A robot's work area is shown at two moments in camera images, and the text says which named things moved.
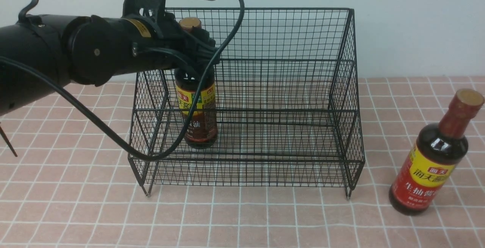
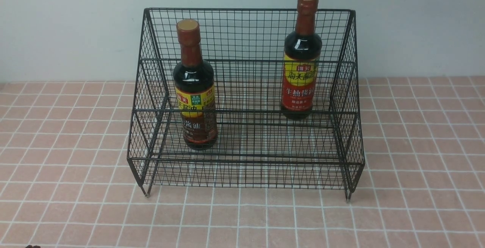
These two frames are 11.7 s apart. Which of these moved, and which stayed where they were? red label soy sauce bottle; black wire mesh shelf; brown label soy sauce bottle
Moved: red label soy sauce bottle
Stayed: black wire mesh shelf; brown label soy sauce bottle
